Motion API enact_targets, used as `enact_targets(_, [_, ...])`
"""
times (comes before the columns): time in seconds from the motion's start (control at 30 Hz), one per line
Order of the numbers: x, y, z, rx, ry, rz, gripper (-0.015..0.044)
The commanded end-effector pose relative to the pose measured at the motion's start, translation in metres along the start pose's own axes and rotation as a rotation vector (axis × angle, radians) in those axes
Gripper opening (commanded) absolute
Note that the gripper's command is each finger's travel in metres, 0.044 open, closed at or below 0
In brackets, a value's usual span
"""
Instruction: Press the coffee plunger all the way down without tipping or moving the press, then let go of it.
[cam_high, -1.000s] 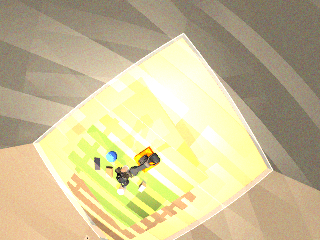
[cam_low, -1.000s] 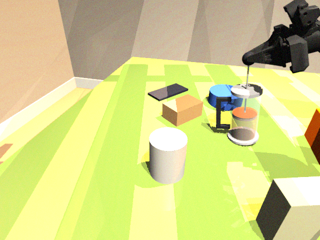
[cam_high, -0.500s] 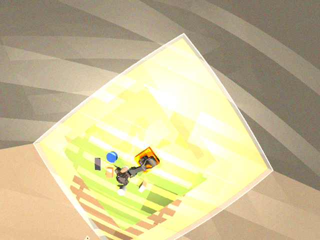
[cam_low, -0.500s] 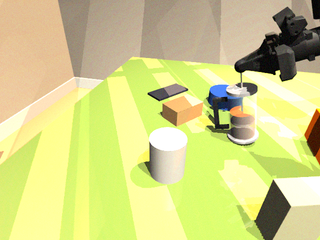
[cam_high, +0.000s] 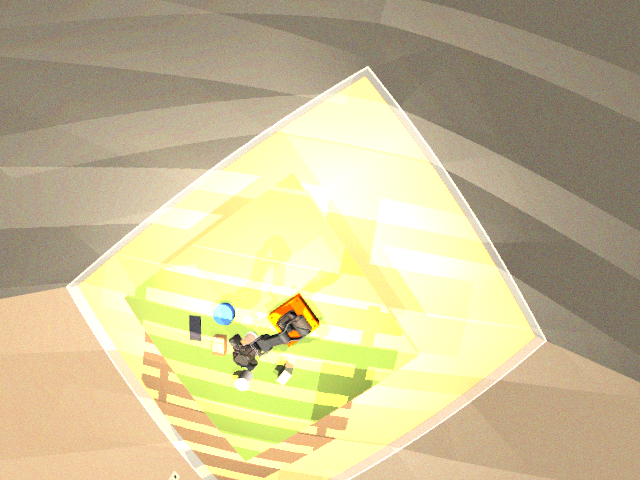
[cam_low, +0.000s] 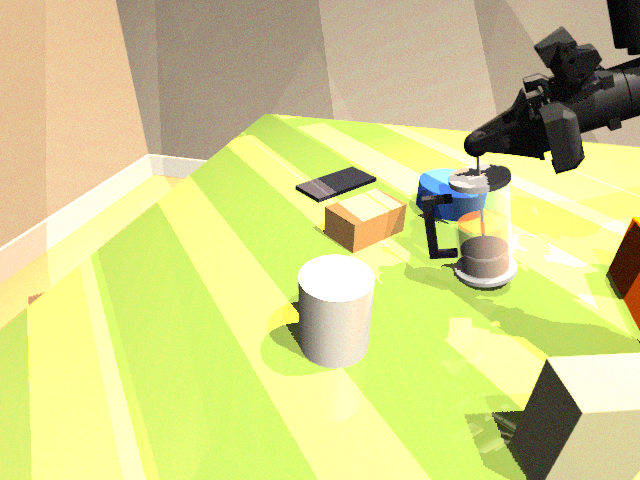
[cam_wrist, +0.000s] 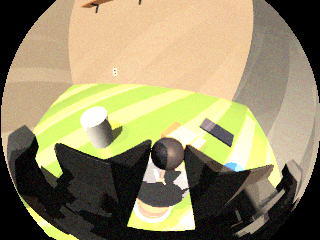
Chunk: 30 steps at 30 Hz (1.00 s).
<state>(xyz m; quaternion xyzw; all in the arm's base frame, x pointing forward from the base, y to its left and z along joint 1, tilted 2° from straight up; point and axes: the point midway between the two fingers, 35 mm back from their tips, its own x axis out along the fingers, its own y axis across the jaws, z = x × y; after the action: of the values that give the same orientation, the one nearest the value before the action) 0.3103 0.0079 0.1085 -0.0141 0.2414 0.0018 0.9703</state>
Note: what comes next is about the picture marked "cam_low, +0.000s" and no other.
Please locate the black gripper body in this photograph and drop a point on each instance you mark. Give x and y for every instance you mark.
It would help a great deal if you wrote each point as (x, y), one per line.
(560, 125)

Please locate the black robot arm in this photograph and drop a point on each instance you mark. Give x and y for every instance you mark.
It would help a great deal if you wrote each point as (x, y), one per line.
(574, 66)

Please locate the glass french press with black knob plunger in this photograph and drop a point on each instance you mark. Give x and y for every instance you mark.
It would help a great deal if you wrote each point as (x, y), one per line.
(481, 204)

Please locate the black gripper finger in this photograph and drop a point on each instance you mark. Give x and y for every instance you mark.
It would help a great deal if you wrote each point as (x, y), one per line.
(508, 116)
(520, 137)

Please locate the grey cylinder with white top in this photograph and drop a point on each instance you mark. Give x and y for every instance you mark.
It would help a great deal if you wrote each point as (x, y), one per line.
(335, 308)

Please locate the blue short cylinder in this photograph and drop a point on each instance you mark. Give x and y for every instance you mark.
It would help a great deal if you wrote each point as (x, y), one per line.
(435, 182)

